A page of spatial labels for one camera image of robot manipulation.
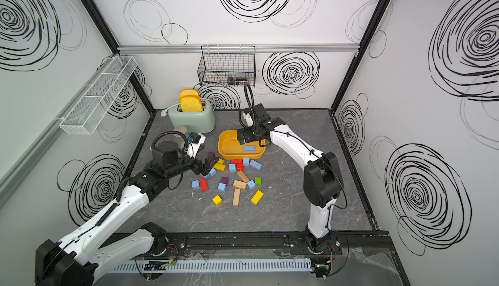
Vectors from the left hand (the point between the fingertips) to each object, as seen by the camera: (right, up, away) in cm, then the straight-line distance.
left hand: (210, 152), depth 75 cm
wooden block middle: (+11, -16, +12) cm, 23 cm away
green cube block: (+19, -15, +12) cm, 27 cm away
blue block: (+15, -1, +26) cm, 30 cm away
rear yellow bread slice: (-16, +28, +23) cm, 40 cm away
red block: (-6, -17, +14) cm, 23 cm away
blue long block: (+18, -9, +21) cm, 29 cm away
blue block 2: (+3, -17, +11) cm, 21 cm away
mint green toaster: (-15, +13, +28) cm, 34 cm away
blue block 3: (-9, -17, +12) cm, 22 cm away
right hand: (+14, +6, +12) cm, 20 cm away
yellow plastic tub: (+5, -1, +27) cm, 27 cm away
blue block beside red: (+7, -10, +18) cm, 22 cm away
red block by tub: (+10, -8, +19) cm, 23 cm away
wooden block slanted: (+12, -14, +16) cm, 24 cm away
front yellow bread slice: (-14, +22, +21) cm, 33 cm away
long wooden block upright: (+9, -22, +9) cm, 25 cm away
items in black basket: (+11, +31, +12) cm, 35 cm away
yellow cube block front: (+2, -22, +8) cm, 24 cm away
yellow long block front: (+19, -21, +10) cm, 30 cm away
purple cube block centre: (+4, -15, +14) cm, 21 cm away
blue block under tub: (+13, -8, +20) cm, 25 cm away
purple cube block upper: (-5, -4, +23) cm, 24 cm away
